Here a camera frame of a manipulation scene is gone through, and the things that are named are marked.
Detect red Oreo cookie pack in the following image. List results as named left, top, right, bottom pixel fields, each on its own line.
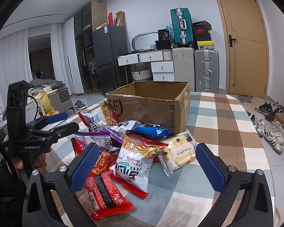
left=83, top=171, right=135, bottom=221

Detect wooden door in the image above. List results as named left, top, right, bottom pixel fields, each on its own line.
left=216, top=0, right=269, bottom=98

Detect woven laundry basket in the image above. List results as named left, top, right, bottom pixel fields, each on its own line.
left=132, top=67, right=152, bottom=81

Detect red orange chips bag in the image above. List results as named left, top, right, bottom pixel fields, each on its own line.
left=71, top=138, right=118, bottom=177

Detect teal suitcase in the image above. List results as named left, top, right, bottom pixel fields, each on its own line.
left=170, top=8, right=194, bottom=48

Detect dark glass cabinet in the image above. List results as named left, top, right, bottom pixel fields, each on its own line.
left=74, top=2, right=108, bottom=93

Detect stack of shoe boxes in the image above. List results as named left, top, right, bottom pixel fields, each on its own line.
left=192, top=21, right=215, bottom=50

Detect black refrigerator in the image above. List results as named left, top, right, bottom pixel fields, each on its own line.
left=92, top=25, right=128, bottom=95

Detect shoes on floor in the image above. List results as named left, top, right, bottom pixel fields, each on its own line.
left=246, top=102, right=284, bottom=155

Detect grey slippers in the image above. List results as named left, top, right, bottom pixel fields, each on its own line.
left=74, top=100, right=86, bottom=110

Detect grey door mat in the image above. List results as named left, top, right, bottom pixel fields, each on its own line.
left=237, top=95, right=253, bottom=103

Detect brown cardboard SF Express box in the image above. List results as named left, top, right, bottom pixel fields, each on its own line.
left=106, top=81, right=190, bottom=135

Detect beige suitcase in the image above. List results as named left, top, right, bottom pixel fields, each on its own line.
left=172, top=47, right=195, bottom=92

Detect silver grey suitcase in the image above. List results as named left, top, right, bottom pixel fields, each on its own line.
left=194, top=49, right=220, bottom=94

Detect white noodle snack bag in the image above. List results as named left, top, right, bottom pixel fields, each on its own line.
left=110, top=132, right=168, bottom=199
left=78, top=101, right=119, bottom=132

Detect white noodle snack bag front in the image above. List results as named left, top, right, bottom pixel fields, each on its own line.
left=110, top=132, right=168, bottom=199

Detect yellow snack bag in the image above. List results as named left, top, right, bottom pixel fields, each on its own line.
left=33, top=91, right=55, bottom=116

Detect purple snack bag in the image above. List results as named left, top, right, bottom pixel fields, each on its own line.
left=75, top=129, right=123, bottom=152

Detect white drawer desk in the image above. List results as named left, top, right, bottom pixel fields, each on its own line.
left=117, top=49, right=175, bottom=82

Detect black storage box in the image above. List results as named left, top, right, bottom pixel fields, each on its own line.
left=155, top=29, right=171, bottom=50

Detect silver grey snack bag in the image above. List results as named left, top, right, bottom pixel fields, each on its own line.
left=105, top=120, right=142, bottom=139

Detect blue Oreo cookie bag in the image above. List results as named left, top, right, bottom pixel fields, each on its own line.
left=129, top=124, right=172, bottom=141

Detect clear bag of bread buns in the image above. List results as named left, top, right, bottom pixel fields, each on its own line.
left=158, top=130, right=197, bottom=177

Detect person's left hand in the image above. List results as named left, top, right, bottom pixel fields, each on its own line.
left=11, top=153, right=47, bottom=180

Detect white curtain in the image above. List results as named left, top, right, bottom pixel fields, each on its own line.
left=0, top=29, right=32, bottom=113

